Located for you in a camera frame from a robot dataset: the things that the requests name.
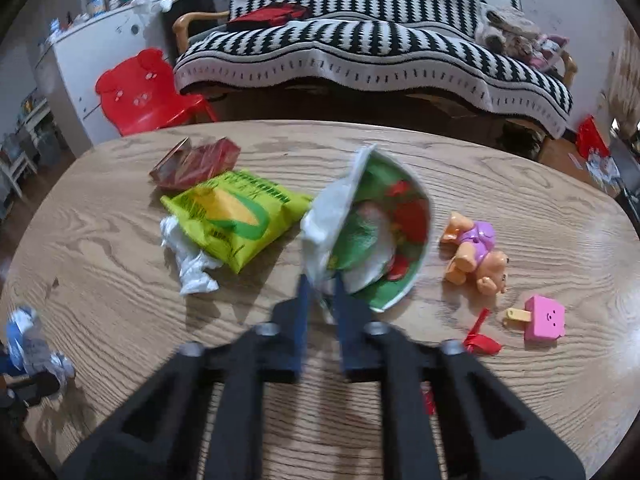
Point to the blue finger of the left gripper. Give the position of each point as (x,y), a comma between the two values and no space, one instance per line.
(29,391)

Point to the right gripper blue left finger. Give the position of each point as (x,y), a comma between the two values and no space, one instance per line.
(200,413)

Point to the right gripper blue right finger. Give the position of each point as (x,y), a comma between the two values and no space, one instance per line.
(444,414)

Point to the blue silver wrapper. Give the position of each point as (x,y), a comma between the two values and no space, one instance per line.
(29,351)

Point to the silver foil wrapper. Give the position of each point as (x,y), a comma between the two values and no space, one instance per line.
(193,264)

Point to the yellow green snack bag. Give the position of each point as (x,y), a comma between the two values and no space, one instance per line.
(236,215)

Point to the red cigarette box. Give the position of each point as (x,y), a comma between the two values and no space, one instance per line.
(187,165)

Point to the red plastic toy tongs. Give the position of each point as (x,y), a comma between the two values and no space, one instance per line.
(474,342)

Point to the pink popsicle toy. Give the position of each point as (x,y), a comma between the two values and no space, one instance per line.
(543,319)

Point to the orange purple puppy toy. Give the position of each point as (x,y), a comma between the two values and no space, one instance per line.
(477,257)

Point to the red pig plastic chair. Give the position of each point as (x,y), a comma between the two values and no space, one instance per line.
(139,95)

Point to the red bag on floor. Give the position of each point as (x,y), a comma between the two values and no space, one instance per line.
(589,141)

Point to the white cabinet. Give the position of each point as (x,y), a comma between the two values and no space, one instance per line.
(74,61)

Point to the pile of clothes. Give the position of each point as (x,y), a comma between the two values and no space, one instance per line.
(506,31)

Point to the striped black white sofa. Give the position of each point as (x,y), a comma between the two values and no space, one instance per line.
(379,46)

